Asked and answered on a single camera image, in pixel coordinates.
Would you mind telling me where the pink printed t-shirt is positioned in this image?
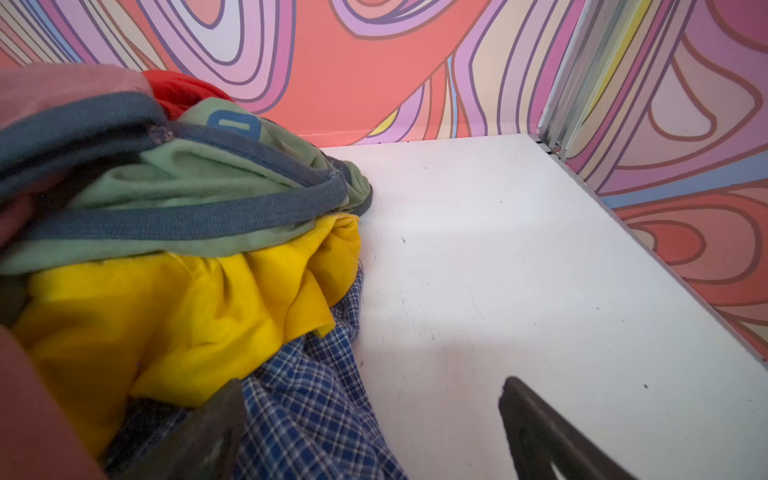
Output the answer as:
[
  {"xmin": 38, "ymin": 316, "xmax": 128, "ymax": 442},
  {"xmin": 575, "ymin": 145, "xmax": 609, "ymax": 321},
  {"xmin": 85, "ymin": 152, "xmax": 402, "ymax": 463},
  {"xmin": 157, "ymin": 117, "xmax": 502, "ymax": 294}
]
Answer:
[{"xmin": 1, "ymin": 63, "xmax": 165, "ymax": 479}]

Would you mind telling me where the red cloth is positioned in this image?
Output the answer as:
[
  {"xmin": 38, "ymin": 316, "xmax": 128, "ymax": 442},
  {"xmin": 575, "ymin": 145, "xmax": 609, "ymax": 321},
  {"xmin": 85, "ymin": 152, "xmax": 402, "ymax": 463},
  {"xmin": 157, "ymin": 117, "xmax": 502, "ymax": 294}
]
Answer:
[{"xmin": 142, "ymin": 70, "xmax": 233, "ymax": 120}]

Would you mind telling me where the green shirt blue trim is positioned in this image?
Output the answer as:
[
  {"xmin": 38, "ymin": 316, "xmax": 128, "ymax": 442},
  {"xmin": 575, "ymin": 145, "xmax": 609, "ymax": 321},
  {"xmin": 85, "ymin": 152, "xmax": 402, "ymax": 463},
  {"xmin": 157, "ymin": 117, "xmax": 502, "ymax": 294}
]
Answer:
[{"xmin": 1, "ymin": 98, "xmax": 373, "ymax": 276}]

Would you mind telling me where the yellow cloth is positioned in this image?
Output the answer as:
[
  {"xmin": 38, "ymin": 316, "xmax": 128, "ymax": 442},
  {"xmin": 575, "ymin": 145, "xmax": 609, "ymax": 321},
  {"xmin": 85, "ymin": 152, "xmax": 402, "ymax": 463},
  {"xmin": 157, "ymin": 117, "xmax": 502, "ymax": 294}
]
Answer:
[{"xmin": 12, "ymin": 213, "xmax": 361, "ymax": 457}]

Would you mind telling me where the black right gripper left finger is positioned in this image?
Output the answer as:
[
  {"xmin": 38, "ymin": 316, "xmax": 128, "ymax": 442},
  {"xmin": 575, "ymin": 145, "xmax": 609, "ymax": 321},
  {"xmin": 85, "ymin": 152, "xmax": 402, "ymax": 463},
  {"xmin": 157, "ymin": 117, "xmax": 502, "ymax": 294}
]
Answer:
[{"xmin": 118, "ymin": 379, "xmax": 246, "ymax": 480}]

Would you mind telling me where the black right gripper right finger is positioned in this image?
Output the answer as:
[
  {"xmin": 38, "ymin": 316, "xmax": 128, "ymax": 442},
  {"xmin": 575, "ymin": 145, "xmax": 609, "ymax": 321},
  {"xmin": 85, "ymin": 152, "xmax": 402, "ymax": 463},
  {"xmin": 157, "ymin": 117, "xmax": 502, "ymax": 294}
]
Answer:
[{"xmin": 498, "ymin": 377, "xmax": 633, "ymax": 480}]

